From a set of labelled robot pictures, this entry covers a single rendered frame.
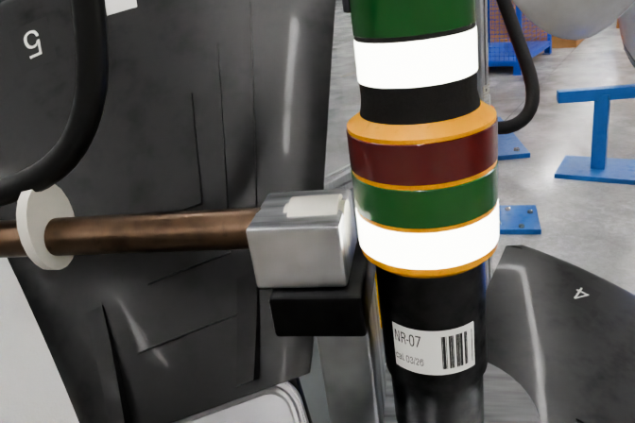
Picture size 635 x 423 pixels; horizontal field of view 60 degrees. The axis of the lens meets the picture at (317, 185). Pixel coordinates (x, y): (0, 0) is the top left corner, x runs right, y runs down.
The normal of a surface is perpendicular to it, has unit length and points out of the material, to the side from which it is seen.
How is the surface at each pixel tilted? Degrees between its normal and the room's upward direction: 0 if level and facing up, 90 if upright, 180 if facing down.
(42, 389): 50
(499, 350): 5
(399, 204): 90
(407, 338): 90
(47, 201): 90
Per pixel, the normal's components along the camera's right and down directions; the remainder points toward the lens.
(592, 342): 0.04, -0.87
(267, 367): -0.26, -0.31
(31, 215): 0.98, -0.06
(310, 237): -0.17, 0.39
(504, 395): -0.13, -0.92
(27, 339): 0.45, -0.46
